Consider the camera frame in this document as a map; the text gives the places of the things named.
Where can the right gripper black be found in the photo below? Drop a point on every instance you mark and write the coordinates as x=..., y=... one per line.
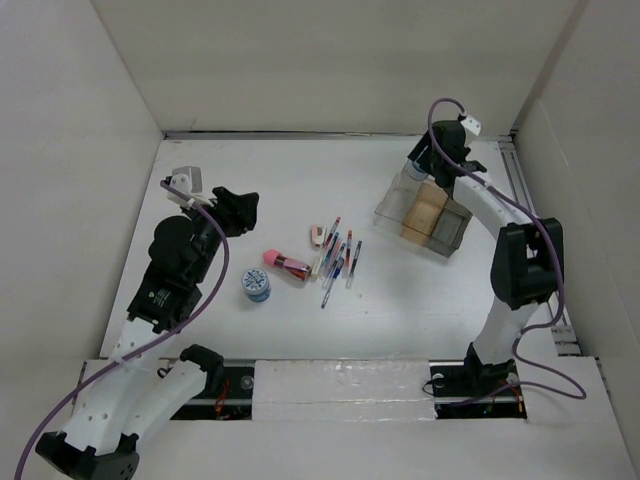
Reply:
x=420, y=148

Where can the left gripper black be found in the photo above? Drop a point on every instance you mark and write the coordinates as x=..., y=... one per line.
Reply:
x=236, y=211

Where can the blue round jar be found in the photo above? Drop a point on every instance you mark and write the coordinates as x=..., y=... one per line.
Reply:
x=414, y=171
x=256, y=285

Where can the pink white stapler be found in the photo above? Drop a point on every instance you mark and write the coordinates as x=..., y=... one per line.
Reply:
x=318, y=236

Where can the pink capped pencil tube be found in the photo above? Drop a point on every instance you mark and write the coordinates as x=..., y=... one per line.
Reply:
x=299, y=270

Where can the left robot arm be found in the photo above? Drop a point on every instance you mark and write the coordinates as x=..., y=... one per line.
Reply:
x=125, y=403

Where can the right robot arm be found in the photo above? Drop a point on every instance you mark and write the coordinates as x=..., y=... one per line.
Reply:
x=489, y=363

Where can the clear desk organizer box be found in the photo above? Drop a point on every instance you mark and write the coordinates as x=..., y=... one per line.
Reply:
x=423, y=214

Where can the pink capped red pen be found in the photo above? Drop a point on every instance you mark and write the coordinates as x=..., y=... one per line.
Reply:
x=332, y=232

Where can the teal capped pen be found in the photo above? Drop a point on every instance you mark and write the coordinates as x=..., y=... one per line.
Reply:
x=329, y=253

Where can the blue tipped long pen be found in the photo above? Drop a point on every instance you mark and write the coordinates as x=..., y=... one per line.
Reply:
x=332, y=278

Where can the black capped pen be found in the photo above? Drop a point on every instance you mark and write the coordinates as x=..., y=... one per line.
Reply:
x=350, y=278

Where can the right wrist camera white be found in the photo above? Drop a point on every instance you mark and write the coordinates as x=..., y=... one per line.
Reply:
x=471, y=126

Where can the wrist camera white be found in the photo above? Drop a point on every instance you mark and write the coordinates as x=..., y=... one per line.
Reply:
x=185, y=187
x=471, y=126

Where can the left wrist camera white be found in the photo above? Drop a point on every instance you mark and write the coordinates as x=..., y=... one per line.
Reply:
x=185, y=187

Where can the right aluminium rail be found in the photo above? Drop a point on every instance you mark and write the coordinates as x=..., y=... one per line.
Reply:
x=525, y=254

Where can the aluminium rail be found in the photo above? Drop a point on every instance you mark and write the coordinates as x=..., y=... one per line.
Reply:
x=525, y=254
x=271, y=135

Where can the back aluminium rail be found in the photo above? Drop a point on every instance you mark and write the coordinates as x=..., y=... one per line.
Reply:
x=271, y=135

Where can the front mounting rail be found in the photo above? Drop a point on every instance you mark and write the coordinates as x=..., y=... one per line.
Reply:
x=335, y=391

